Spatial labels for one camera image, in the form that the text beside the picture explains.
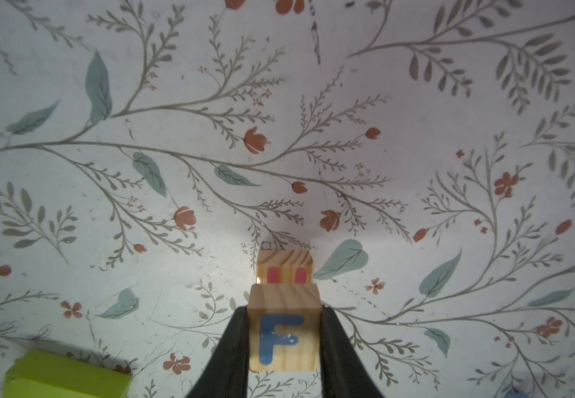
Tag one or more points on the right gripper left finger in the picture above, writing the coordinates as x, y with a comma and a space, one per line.
227, 372

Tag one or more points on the pink letter wood cube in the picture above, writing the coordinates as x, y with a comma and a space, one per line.
275, 267

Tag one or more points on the light blue wood block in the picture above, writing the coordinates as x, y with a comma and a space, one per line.
514, 393

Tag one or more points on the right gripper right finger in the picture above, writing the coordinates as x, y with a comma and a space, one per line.
342, 373

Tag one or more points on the lime green wood block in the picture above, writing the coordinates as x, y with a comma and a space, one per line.
42, 374

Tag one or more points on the blue F letter cube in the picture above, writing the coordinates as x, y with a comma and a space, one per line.
284, 328

